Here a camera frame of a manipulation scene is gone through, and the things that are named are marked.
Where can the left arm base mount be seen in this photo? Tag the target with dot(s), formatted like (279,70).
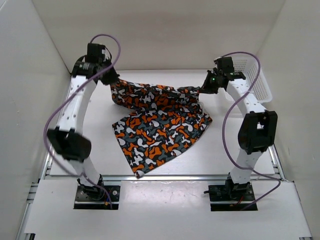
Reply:
(87,198)

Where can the white plastic mesh basket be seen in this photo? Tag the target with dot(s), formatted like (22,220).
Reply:
(249,67)

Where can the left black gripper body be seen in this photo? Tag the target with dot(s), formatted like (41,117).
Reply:
(109,76)

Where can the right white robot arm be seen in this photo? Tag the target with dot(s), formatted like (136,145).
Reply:
(258,128)

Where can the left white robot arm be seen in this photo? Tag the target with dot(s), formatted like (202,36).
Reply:
(66,137)

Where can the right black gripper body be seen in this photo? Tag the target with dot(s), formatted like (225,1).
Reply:
(211,84)

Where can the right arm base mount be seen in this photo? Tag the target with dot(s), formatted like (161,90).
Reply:
(231,197)

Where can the left aluminium rail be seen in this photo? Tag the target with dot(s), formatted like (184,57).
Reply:
(50,150)

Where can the orange camouflage shorts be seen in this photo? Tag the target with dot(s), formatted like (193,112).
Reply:
(164,123)

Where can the front aluminium rail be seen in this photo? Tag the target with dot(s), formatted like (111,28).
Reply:
(217,177)

